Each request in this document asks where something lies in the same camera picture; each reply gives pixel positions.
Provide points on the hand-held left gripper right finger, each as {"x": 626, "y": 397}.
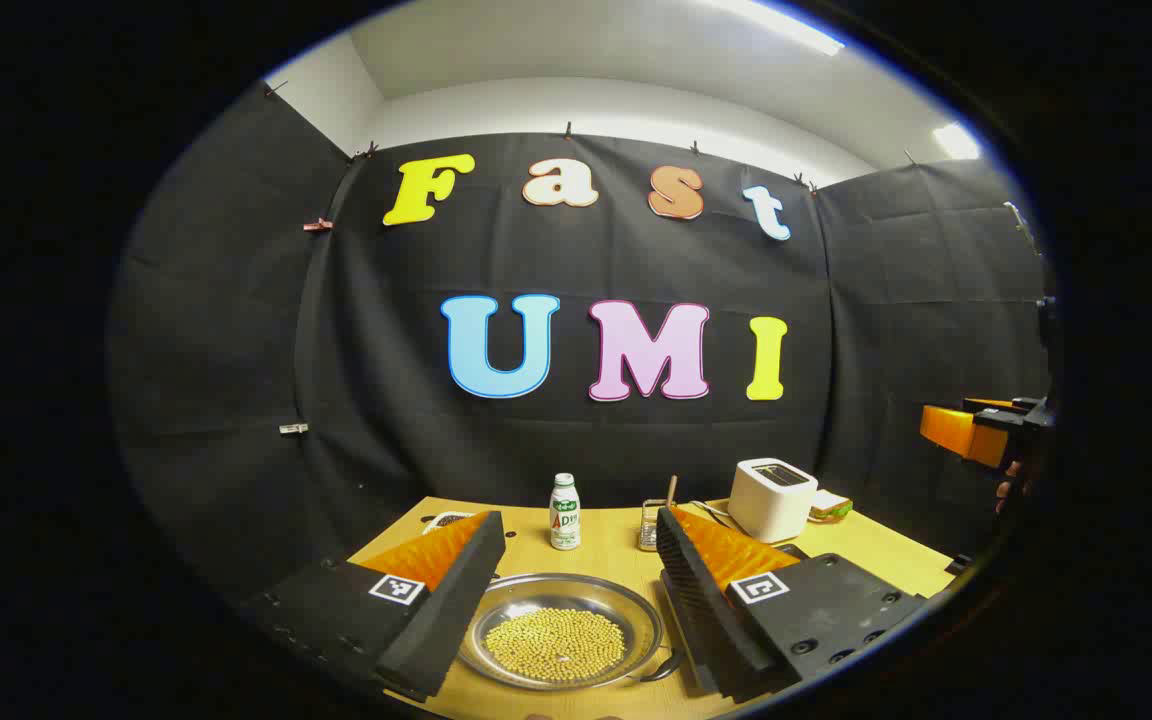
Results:
{"x": 696, "y": 600}

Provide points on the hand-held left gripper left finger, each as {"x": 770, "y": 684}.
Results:
{"x": 456, "y": 590}

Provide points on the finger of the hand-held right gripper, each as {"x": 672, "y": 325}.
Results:
{"x": 956, "y": 430}

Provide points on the small white sauce dish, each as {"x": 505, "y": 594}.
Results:
{"x": 446, "y": 520}

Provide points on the wooden utensil stick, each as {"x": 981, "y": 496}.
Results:
{"x": 672, "y": 490}

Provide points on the pile of yellow soybeans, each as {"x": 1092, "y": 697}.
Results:
{"x": 556, "y": 645}

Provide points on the white toaster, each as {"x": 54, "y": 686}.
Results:
{"x": 771, "y": 500}

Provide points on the white green drink bottle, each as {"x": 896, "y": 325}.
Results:
{"x": 565, "y": 515}

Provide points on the sandwich with lettuce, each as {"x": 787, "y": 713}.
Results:
{"x": 831, "y": 507}

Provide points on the black backdrop cloth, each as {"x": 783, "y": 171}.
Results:
{"x": 356, "y": 350}

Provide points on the small ceiling light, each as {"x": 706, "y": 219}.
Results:
{"x": 956, "y": 140}

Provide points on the pink cloth clip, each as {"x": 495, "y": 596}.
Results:
{"x": 318, "y": 225}

